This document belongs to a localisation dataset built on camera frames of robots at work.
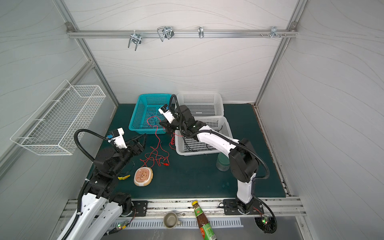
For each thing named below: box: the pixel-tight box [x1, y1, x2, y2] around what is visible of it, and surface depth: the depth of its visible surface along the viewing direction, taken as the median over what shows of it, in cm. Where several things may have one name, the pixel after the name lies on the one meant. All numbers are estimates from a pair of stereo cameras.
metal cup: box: [163, 211, 182, 229], surface depth 71 cm
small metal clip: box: [197, 26, 205, 39], surface depth 80 cm
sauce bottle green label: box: [191, 200, 218, 240], surface depth 68 cm
